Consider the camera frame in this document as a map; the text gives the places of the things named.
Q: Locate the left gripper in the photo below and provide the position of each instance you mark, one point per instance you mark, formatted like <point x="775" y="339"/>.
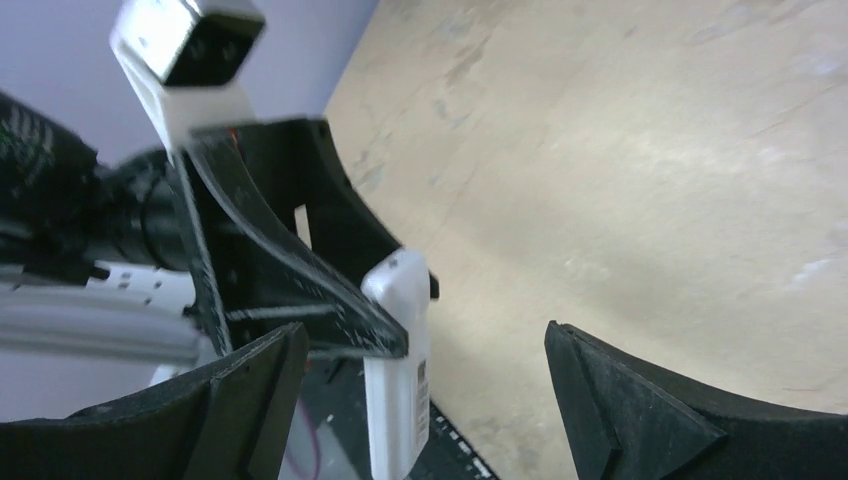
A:
<point x="275" y="233"/>

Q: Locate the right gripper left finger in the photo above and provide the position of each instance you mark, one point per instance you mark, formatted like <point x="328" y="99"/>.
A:
<point x="229" y="419"/>

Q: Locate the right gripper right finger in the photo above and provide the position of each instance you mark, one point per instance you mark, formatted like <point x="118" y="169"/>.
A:
<point x="626" y="418"/>

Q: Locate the white remote control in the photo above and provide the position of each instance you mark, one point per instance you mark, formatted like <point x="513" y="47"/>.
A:
<point x="401" y="286"/>

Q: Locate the white battery cover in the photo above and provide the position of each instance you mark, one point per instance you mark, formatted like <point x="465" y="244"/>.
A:
<point x="422" y="406"/>

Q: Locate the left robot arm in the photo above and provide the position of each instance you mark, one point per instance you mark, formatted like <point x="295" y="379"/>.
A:
<point x="64" y="215"/>

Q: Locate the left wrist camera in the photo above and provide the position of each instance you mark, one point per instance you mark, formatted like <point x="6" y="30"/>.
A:
<point x="182" y="59"/>

